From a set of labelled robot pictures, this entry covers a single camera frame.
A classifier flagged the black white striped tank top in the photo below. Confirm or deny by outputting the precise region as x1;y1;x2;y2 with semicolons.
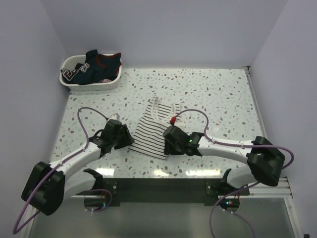
129;97;181;160

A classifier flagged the navy maroon tank top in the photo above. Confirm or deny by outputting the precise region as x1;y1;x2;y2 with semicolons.
61;50;121;85

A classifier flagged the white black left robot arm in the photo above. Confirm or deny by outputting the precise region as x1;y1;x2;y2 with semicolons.
21;119;134;216

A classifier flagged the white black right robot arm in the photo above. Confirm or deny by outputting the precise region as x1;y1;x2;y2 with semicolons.
163;125;285;195

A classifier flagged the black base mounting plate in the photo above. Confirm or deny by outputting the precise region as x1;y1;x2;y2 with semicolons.
81;177;250;207

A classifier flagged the white plastic laundry basket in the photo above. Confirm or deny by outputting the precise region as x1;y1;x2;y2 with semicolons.
59;55;122;92

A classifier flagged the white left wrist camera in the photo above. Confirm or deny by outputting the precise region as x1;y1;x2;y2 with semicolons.
109;113;120;121

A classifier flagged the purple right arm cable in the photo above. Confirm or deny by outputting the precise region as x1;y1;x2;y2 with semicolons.
173;109;295;238

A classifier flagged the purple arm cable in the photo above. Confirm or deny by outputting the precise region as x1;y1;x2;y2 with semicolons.
12;107;117;235
173;109;295;238

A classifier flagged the aluminium right side rail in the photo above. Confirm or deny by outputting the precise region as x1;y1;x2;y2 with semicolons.
244;66;268;138

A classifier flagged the aluminium rail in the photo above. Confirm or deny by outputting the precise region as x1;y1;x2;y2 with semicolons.
244;66;268;138
49;174;291;199

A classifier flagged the aluminium front rail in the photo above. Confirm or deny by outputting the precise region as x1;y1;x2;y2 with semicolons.
49;174;291;199

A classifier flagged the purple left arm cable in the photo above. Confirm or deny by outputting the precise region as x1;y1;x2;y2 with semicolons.
12;107;117;235

